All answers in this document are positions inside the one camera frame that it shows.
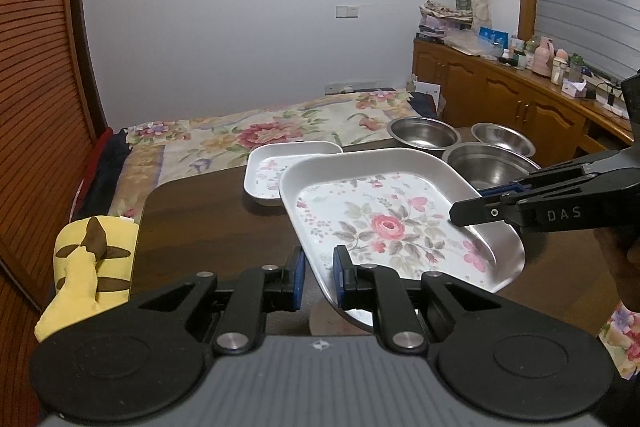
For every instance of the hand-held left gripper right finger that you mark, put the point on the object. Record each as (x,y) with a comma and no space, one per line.
(340,279)

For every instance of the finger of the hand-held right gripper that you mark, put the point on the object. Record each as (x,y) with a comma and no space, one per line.
(475,212)
(500,189)

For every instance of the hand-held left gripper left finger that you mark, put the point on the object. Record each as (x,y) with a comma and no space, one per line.
(299,279)

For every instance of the large floral square plate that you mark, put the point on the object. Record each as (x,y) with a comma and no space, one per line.
(385,222)

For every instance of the person's right hand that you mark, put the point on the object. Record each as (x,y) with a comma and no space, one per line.
(622,262)

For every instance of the large stainless steel bowl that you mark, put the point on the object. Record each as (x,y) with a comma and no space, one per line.
(485,169)

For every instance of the wooden cabinet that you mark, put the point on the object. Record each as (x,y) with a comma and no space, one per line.
(500,87)

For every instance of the small floral square plate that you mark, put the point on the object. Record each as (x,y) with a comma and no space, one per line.
(270,174)

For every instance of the pink tissue box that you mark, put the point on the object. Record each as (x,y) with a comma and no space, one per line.
(575,88)

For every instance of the white cardboard box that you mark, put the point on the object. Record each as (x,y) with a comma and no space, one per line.
(425,93)

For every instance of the green bottle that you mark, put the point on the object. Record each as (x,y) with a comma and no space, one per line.
(577,67)

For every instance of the pink thermos jug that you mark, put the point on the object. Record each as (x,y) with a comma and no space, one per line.
(543,54)

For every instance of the clear plastic bag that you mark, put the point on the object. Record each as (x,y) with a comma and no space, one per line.
(470,44)

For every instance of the blue box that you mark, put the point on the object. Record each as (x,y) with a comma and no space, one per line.
(492,35)

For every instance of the floral blanket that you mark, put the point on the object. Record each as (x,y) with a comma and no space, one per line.
(240,137)

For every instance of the stack of papers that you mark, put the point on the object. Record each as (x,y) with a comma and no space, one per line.
(442,19)

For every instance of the yellow plush toy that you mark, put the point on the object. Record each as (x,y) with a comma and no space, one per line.
(87,279)

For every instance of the slatted wooden wardrobe door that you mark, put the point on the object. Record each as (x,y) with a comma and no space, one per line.
(35,107)

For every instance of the wall outlet strip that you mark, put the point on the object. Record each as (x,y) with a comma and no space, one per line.
(357,87)

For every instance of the white wall switch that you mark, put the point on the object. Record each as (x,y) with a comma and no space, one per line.
(347,11)

